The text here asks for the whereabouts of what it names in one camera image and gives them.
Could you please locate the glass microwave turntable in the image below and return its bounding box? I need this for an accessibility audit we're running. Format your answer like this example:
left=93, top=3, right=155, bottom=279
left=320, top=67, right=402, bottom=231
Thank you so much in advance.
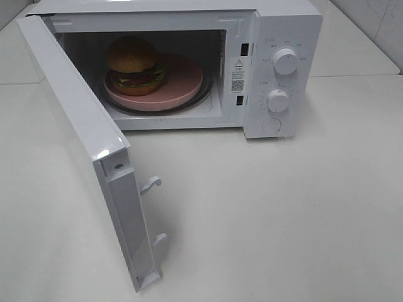
left=99, top=75, right=213, bottom=116

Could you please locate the round white door button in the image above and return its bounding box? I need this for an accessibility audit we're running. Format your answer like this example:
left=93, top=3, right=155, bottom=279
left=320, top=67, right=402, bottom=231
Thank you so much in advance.
left=262, top=118, right=281, bottom=133

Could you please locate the upper white microwave knob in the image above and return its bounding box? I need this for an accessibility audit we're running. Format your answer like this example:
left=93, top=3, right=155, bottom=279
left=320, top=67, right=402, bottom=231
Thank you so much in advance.
left=273, top=47, right=298, bottom=76

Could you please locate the burger with sesame-free bun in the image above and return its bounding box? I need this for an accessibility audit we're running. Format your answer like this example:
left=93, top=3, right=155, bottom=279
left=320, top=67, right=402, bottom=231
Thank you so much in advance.
left=105, top=36, right=166, bottom=96

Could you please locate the white microwave knob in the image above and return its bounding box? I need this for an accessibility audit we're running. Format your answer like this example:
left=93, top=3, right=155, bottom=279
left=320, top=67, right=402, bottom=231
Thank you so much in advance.
left=273, top=47, right=298, bottom=76
left=266, top=89, right=290, bottom=113

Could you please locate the white microwave door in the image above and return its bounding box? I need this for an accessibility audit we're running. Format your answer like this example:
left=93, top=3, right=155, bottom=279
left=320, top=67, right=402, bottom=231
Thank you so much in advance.
left=17, top=16, right=167, bottom=291

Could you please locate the lower white microwave knob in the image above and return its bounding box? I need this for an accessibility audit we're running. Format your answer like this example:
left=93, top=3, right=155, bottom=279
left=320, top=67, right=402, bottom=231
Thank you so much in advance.
left=266, top=89, right=290, bottom=113

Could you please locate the white microwave oven body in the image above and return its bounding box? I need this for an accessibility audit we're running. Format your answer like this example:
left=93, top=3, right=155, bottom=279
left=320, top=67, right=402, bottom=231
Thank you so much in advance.
left=25, top=1, right=322, bottom=138

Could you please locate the pink round plate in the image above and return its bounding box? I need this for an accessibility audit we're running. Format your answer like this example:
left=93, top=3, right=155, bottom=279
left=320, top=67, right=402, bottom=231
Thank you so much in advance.
left=103, top=53, right=207, bottom=112

